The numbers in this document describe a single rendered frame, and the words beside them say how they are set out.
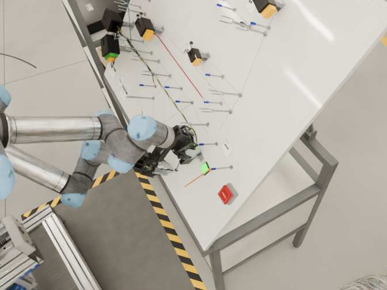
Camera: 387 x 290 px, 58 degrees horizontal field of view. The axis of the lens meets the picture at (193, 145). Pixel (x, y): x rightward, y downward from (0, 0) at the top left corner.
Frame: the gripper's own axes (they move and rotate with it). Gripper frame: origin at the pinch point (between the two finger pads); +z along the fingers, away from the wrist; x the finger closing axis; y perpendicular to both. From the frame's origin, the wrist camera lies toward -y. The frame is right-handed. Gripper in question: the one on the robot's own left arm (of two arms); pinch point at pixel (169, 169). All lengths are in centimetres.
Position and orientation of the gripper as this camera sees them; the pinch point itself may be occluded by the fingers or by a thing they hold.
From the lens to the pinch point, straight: 141.2
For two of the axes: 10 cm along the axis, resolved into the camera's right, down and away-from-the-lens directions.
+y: 4.2, 2.0, -8.8
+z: 8.4, 2.7, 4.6
